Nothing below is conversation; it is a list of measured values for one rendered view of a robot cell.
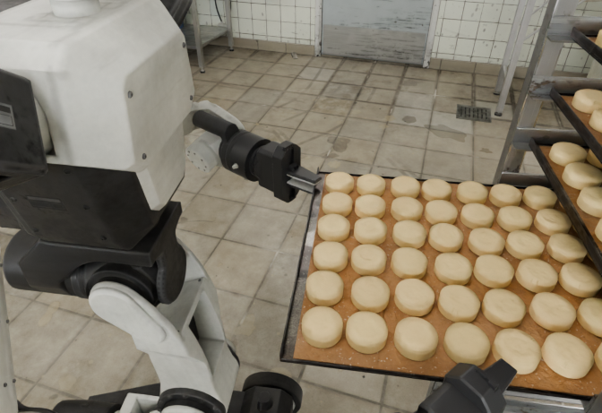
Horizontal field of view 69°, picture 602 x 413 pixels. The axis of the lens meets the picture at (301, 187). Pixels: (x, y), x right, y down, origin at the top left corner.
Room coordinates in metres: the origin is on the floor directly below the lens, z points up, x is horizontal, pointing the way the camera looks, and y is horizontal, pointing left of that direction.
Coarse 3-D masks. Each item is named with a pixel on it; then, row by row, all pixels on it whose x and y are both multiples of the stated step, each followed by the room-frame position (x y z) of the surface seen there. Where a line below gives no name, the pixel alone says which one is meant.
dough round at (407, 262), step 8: (400, 248) 0.46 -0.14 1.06; (408, 248) 0.46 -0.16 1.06; (392, 256) 0.45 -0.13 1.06; (400, 256) 0.45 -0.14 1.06; (408, 256) 0.45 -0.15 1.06; (416, 256) 0.45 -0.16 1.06; (424, 256) 0.45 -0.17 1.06; (392, 264) 0.44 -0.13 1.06; (400, 264) 0.43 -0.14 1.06; (408, 264) 0.43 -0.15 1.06; (416, 264) 0.43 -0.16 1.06; (424, 264) 0.43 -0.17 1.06; (400, 272) 0.43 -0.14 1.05; (408, 272) 0.42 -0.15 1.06; (416, 272) 0.42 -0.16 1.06; (424, 272) 0.43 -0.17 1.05
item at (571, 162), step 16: (560, 144) 0.61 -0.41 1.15; (576, 144) 0.61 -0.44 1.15; (560, 160) 0.58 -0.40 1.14; (576, 160) 0.57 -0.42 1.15; (592, 160) 0.58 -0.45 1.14; (560, 176) 0.55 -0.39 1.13; (576, 176) 0.52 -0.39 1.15; (592, 176) 0.52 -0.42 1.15; (576, 192) 0.51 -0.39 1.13; (592, 192) 0.48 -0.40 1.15; (576, 208) 0.47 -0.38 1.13; (592, 208) 0.46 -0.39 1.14; (592, 224) 0.44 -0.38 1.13
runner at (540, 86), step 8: (536, 80) 0.66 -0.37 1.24; (544, 80) 0.65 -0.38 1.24; (552, 80) 0.65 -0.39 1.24; (560, 80) 0.65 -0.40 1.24; (568, 80) 0.65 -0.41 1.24; (576, 80) 0.65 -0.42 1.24; (584, 80) 0.65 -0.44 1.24; (592, 80) 0.64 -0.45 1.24; (600, 80) 0.64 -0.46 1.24; (536, 88) 0.65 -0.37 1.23; (544, 88) 0.65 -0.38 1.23; (560, 88) 0.65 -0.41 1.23; (568, 88) 0.65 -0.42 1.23; (576, 88) 0.65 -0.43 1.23; (584, 88) 0.65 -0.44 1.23; (592, 88) 0.64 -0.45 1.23; (600, 88) 0.64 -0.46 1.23; (536, 96) 0.64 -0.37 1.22; (544, 96) 0.64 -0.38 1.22
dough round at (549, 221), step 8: (536, 216) 0.54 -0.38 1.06; (544, 216) 0.54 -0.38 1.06; (552, 216) 0.54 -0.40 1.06; (560, 216) 0.54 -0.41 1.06; (536, 224) 0.53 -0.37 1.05; (544, 224) 0.52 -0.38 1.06; (552, 224) 0.52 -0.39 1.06; (560, 224) 0.52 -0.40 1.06; (568, 224) 0.52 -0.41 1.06; (544, 232) 0.52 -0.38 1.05; (552, 232) 0.51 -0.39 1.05; (560, 232) 0.51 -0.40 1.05
